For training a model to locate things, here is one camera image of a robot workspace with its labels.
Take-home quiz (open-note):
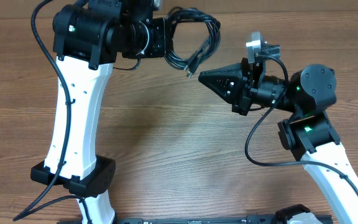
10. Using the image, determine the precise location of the black cable bundle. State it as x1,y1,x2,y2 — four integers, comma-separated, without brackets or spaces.
163,6,222,79

